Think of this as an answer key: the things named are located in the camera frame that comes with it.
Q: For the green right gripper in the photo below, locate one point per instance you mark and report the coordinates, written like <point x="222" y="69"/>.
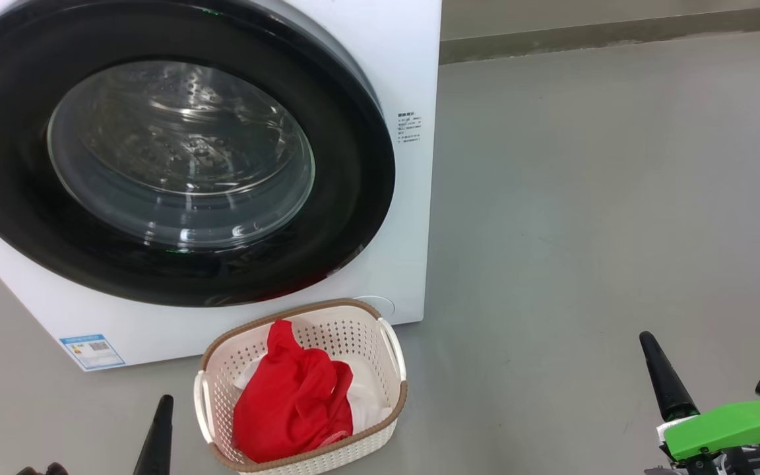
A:
<point x="729" y="429"/>

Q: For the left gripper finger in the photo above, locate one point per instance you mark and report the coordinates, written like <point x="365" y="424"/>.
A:
<point x="156" y="442"/>

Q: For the red and white garment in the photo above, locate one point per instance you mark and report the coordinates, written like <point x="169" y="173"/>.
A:
<point x="294" y="402"/>

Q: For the black round glass washer door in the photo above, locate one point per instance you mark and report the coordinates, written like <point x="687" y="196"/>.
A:
<point x="10" y="178"/>

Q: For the cream basket with brown rim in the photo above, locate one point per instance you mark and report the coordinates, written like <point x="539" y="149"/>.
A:
<point x="380" y="442"/>

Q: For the white front-load washing machine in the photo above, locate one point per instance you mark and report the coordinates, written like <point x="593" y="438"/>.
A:
<point x="380" y="251"/>

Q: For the blue energy label sticker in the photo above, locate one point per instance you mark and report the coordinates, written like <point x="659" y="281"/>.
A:
<point x="92" y="351"/>

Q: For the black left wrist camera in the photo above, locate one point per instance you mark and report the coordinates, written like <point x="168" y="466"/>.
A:
<point x="43" y="470"/>

